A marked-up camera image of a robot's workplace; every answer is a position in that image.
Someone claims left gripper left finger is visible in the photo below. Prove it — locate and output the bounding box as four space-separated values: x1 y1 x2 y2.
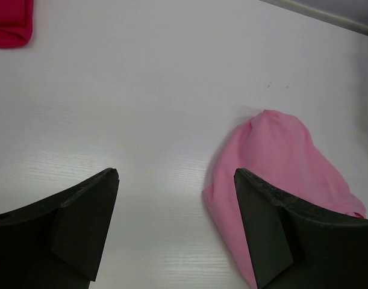
0 168 119 288

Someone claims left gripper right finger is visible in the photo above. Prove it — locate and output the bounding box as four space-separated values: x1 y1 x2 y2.
234 169 368 288

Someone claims pink t shirt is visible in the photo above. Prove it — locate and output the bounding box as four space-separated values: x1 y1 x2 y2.
202 110 366 288

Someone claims folded red t shirt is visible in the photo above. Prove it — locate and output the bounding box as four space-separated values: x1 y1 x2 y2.
0 0 34 49

